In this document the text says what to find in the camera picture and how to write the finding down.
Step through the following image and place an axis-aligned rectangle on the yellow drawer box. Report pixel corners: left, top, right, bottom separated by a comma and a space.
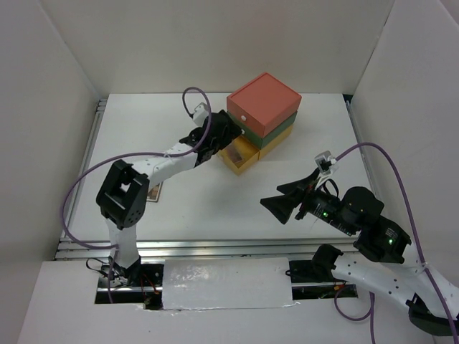
217, 125, 293, 176

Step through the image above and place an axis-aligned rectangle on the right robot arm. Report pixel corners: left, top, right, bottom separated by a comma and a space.
260, 170, 458, 337

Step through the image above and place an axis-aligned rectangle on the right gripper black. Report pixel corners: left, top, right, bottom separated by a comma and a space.
257, 166, 354, 234

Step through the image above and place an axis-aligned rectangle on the aluminium table rail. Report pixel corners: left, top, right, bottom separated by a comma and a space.
55, 94, 356, 260

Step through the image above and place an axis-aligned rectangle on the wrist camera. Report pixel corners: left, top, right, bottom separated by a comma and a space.
314, 150, 338, 177
191, 102, 209, 126

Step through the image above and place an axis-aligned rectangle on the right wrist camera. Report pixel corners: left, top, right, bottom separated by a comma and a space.
314, 150, 338, 177

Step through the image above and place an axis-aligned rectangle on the pink-brown eyeshadow palette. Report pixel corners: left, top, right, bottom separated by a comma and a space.
226, 143, 244, 164

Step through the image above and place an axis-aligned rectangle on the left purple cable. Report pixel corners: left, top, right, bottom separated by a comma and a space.
59, 86, 218, 305

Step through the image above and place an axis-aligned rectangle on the white front cover panel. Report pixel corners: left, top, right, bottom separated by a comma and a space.
162, 257, 295, 310

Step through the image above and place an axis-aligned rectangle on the brown eyeshadow palette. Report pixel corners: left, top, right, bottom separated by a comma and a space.
147, 183, 163, 203

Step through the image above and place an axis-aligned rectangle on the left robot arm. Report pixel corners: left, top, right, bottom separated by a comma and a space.
96, 110, 243, 286

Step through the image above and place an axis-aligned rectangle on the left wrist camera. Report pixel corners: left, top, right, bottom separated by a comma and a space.
191, 102, 209, 126

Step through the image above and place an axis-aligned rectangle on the green drawer box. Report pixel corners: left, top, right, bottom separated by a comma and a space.
228, 111, 298, 149

